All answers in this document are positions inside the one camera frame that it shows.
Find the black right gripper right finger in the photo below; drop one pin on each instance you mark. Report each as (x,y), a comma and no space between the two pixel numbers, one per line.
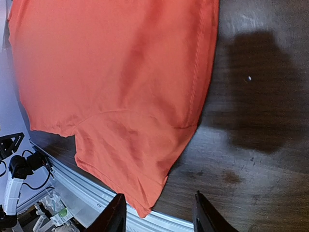
(206,218)

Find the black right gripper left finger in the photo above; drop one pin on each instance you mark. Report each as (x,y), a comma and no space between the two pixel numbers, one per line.
(112,218)

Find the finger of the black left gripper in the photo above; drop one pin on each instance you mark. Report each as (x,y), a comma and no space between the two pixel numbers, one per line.
(9,144)

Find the orange t-shirt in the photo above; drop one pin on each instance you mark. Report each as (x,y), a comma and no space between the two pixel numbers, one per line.
(127,78)

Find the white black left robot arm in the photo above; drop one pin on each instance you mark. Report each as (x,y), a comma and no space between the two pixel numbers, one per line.
(18,168)

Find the green white packet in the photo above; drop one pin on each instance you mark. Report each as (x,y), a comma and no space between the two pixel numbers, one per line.
(61,217)

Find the aluminium front rail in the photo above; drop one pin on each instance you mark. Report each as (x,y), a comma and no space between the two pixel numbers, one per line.
(87,199)

